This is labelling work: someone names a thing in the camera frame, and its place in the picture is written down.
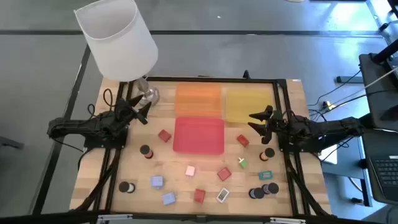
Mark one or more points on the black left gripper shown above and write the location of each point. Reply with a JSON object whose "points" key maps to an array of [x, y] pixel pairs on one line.
{"points": [[123, 113]]}

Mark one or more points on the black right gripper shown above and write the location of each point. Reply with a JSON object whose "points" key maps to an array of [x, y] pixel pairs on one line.
{"points": [[280, 124]]}

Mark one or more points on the red USB charger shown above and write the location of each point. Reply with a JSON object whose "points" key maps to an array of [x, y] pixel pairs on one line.
{"points": [[199, 196], [242, 140], [224, 174], [164, 136]]}

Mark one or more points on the black hourglass orange sand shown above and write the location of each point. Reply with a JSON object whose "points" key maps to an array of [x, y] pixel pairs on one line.
{"points": [[269, 152]]}

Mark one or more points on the black hourglass red sand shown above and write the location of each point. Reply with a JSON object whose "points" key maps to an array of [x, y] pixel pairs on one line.
{"points": [[145, 150]]}

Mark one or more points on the green wall charger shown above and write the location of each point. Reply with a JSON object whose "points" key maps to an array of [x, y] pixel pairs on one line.
{"points": [[243, 163]]}

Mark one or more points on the teal digital timer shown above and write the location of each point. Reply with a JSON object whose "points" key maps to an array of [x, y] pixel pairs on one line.
{"points": [[265, 175]]}

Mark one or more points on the black hourglass purple sand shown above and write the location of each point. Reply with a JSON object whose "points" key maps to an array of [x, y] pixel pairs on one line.
{"points": [[273, 188]]}

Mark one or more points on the black hourglass white sand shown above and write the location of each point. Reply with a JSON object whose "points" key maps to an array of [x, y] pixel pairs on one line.
{"points": [[124, 186]]}

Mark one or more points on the pink wall charger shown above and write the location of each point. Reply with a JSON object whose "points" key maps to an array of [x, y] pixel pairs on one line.
{"points": [[190, 170]]}

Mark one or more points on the white digital timer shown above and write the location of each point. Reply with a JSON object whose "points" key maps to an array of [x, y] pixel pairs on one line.
{"points": [[222, 195]]}

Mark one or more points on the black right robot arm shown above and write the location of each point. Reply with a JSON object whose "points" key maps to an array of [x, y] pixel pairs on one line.
{"points": [[326, 127]]}

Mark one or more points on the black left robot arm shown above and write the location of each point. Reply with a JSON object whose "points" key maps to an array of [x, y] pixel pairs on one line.
{"points": [[77, 127]]}

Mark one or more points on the silver lamp base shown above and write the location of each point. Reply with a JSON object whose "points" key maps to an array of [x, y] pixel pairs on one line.
{"points": [[150, 95]]}

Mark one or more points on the yellow translucent plastic bin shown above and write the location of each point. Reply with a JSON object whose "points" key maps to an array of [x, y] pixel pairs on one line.
{"points": [[242, 105]]}

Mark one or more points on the orange translucent plastic bin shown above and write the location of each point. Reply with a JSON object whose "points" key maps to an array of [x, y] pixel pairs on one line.
{"points": [[199, 99]]}

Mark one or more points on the white lamp shade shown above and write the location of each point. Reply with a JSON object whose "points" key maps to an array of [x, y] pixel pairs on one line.
{"points": [[121, 46]]}

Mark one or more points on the yellow power plug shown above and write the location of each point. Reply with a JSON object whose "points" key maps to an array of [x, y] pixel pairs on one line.
{"points": [[329, 106]]}

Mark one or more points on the pink translucent plastic bin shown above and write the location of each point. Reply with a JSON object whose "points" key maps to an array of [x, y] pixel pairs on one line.
{"points": [[199, 135]]}

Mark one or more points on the white box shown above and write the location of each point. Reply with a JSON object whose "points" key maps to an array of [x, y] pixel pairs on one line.
{"points": [[329, 157]]}

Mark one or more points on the grey floor bar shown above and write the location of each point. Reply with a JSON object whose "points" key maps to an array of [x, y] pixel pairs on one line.
{"points": [[348, 79]]}

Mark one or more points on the black side desk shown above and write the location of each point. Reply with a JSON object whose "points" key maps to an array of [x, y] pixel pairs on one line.
{"points": [[376, 93]]}

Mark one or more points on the grey desk leg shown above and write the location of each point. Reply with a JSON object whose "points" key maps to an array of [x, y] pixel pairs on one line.
{"points": [[366, 186]]}

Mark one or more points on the black computer mouse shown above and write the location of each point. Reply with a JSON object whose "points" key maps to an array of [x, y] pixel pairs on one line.
{"points": [[391, 114]]}

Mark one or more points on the black laptop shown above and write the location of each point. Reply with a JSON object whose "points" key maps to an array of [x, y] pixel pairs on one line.
{"points": [[385, 174]]}

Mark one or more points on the grey chair leg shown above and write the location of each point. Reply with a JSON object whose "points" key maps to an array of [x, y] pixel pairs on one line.
{"points": [[9, 143]]}

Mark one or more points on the black monitor pole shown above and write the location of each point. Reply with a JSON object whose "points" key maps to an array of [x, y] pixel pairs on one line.
{"points": [[385, 53]]}

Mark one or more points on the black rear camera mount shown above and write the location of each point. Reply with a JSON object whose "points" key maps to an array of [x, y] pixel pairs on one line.
{"points": [[246, 74]]}

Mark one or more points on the silver metal bracket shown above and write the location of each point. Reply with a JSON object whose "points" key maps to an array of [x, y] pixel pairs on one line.
{"points": [[115, 217], [287, 220]]}

